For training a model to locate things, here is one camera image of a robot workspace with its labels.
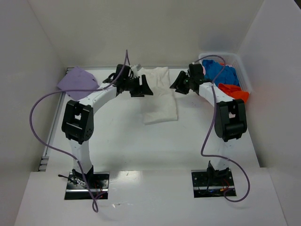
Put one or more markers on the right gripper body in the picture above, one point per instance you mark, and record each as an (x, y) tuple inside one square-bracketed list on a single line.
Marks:
[(185, 83)]

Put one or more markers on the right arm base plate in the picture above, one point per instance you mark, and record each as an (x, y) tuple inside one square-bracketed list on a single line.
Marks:
[(204, 187)]

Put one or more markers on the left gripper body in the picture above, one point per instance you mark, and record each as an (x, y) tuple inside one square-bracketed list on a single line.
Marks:
[(137, 85)]

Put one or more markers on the white t shirt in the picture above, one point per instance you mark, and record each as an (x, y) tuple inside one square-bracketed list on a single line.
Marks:
[(161, 106)]

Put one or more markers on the folded purple t shirt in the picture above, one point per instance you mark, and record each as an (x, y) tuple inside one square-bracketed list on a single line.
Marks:
[(77, 78)]

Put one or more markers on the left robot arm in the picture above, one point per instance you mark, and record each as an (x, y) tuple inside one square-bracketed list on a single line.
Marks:
[(78, 119)]

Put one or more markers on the white plastic basket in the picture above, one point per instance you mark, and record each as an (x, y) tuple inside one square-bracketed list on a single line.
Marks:
[(232, 60)]

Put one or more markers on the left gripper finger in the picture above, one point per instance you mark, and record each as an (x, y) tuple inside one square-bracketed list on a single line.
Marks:
[(144, 87), (136, 93)]

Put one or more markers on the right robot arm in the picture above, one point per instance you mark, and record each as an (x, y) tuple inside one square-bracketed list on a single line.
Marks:
[(229, 117)]

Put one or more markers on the orange t shirt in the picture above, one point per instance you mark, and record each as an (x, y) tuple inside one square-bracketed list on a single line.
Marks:
[(234, 91)]

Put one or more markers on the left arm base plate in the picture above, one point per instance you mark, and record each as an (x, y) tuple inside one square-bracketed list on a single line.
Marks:
[(76, 188)]

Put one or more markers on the aluminium rail bracket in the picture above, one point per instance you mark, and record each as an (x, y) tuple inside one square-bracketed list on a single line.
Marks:
[(43, 164)]

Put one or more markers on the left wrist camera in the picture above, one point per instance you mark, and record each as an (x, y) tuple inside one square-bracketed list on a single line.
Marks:
[(136, 67)]

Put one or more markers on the blue t shirt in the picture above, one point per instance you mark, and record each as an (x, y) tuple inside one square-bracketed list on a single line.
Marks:
[(228, 76)]

